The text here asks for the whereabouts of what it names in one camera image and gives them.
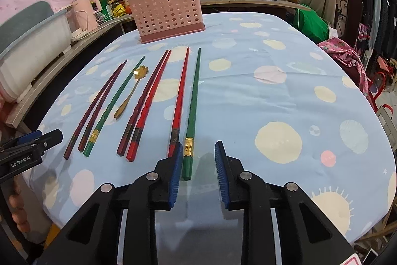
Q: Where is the dark red chopstick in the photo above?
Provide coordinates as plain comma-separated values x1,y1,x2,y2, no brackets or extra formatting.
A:
116,50,169,156

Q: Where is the green chopstick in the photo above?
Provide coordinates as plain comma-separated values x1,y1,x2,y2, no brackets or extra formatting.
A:
82,56,145,157
181,48,201,181

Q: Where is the red chopstick single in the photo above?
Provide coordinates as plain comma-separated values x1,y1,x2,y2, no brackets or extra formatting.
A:
167,47,190,157

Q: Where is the gold flower spoon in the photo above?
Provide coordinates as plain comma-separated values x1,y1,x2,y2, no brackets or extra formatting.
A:
113,64,150,120

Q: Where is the bright red chopstick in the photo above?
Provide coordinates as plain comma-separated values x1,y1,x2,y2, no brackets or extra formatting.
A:
127,50,172,162

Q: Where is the person's left hand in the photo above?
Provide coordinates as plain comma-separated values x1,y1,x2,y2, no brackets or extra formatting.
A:
8,178,30,233

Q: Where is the white dish rack bin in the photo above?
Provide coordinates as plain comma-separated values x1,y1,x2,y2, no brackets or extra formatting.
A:
1,1,72,103

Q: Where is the pink electric kettle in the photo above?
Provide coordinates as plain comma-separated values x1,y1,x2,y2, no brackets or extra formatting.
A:
72,0,102,32

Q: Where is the yellow snack packet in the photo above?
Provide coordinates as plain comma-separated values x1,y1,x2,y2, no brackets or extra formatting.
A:
112,4,126,17

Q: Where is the pink floral cloth bag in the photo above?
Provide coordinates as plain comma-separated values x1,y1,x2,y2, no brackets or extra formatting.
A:
318,38,369,96

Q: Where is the green plastic bag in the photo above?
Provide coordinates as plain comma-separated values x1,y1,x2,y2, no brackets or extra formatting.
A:
292,6,329,44

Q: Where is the pink perforated utensil holder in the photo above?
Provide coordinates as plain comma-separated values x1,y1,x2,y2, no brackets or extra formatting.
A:
126,0,205,44

